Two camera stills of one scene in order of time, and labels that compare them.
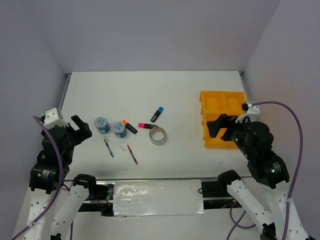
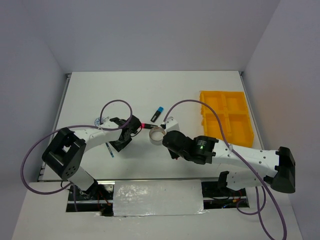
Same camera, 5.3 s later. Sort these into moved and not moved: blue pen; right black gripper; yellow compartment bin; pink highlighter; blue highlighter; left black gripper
Moved: left black gripper; right black gripper
Not moved: blue pen; pink highlighter; blue highlighter; yellow compartment bin
